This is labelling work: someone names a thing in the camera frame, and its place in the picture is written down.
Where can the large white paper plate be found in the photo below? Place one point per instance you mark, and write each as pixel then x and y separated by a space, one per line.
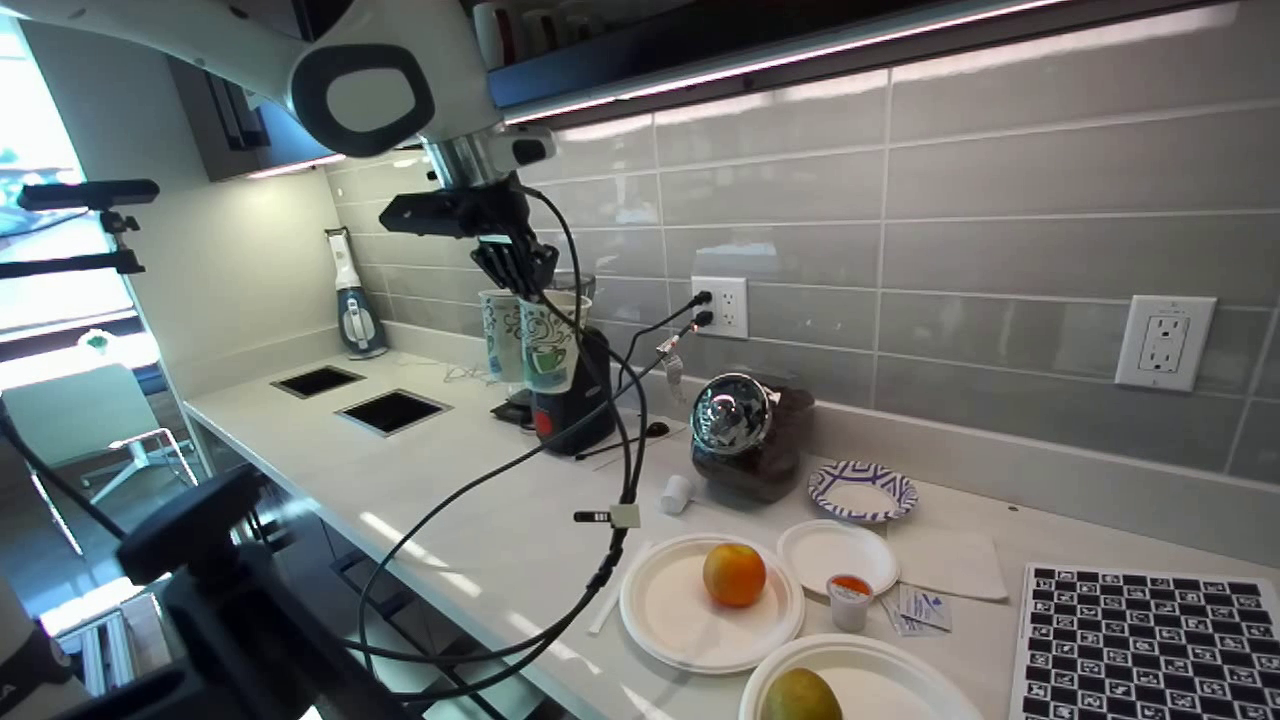
pixel 683 623

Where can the white wall outlet with plug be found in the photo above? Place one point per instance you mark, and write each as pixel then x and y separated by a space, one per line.
pixel 723 306

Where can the orange fruit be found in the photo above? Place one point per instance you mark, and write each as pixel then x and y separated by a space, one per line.
pixel 734 575

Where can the white paper plate with fruit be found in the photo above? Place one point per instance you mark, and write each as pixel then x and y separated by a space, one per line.
pixel 895 686

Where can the small sauce cup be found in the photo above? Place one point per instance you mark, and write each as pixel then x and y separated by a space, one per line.
pixel 848 601

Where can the blue patterned paper plate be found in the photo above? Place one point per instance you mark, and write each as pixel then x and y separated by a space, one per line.
pixel 863 494

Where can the small white cap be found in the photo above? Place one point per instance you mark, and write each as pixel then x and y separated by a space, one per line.
pixel 677 494

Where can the black foreground camera mount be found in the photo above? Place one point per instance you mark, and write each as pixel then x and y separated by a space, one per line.
pixel 227 601

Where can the chrome round kettle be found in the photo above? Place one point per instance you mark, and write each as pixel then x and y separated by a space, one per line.
pixel 731 419

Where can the grey chair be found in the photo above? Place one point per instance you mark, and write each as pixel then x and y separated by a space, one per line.
pixel 80 420

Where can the yellow green fruit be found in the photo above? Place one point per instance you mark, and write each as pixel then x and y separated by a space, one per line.
pixel 800 697

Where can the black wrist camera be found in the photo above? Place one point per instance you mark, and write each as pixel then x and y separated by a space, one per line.
pixel 455 211

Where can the black white checkerboard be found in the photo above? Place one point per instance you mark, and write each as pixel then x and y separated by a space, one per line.
pixel 1147 647

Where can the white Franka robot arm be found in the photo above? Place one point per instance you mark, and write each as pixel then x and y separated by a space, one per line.
pixel 265 66

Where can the under-cabinet light strip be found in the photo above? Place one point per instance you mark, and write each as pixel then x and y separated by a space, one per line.
pixel 853 80

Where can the black stereo camera on stand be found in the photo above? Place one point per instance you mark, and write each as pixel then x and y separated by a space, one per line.
pixel 86 203

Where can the small condiment packet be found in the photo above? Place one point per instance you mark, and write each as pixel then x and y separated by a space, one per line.
pixel 927 611

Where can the white paper napkin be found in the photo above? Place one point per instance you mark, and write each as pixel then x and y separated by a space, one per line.
pixel 953 564

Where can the small white paper plate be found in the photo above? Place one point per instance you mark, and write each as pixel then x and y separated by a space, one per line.
pixel 824 549

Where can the printed paper coffee cup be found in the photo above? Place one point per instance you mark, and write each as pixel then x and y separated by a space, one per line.
pixel 502 340
pixel 549 349

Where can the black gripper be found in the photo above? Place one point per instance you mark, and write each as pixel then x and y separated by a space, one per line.
pixel 514 254

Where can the black coffee machine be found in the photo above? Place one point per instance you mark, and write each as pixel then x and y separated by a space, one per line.
pixel 585 400

